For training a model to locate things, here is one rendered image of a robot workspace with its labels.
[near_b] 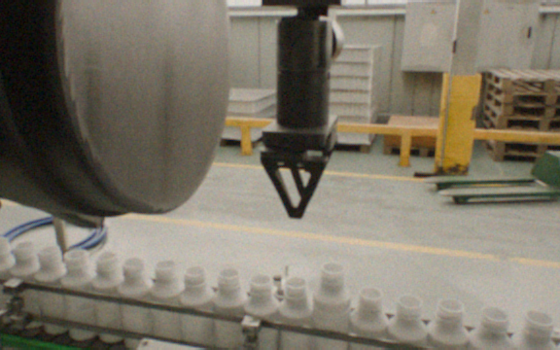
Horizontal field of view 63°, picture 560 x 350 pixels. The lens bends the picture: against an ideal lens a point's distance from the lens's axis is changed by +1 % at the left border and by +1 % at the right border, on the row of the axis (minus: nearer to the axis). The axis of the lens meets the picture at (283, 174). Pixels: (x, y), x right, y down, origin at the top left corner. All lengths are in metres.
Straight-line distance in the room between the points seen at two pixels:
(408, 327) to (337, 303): 0.11
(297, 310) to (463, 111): 4.52
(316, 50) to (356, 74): 5.51
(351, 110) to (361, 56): 0.68
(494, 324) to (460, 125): 4.51
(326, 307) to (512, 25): 6.88
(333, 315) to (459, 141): 4.57
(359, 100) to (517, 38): 2.55
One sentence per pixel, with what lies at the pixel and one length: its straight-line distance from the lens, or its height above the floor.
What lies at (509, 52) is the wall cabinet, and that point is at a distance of 7.44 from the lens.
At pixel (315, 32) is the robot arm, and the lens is 0.46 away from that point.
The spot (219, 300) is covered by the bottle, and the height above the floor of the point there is 1.12.
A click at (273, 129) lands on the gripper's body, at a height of 1.46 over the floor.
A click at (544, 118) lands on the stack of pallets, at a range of 6.21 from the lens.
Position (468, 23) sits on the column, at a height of 1.60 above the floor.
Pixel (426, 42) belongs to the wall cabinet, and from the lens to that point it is 7.31.
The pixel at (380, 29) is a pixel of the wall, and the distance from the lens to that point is 7.64.
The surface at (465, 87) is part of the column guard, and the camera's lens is 5.12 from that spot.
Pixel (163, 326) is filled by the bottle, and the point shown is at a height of 1.06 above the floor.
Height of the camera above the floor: 1.55
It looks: 18 degrees down
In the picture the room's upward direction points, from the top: straight up
